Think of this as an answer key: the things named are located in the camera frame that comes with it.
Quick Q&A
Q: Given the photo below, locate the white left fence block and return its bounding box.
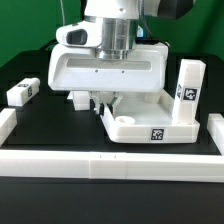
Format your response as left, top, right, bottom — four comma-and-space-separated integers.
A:
0, 108, 17, 147

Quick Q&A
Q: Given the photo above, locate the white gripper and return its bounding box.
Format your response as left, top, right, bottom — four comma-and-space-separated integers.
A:
48, 22, 168, 115

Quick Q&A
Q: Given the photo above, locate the white fence block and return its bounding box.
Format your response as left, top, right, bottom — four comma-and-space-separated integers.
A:
0, 108, 17, 147
207, 113, 224, 156

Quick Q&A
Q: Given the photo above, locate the white right fence block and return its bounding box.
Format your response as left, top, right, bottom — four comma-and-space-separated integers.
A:
207, 113, 224, 156

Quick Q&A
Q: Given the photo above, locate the white thin cable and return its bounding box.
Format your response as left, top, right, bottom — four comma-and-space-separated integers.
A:
59, 0, 67, 29

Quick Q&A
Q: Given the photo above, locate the white front fence bar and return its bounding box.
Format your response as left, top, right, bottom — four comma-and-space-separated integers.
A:
0, 150, 224, 183

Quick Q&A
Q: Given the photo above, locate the white desk top tray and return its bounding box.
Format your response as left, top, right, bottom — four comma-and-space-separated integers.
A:
101, 91, 200, 144

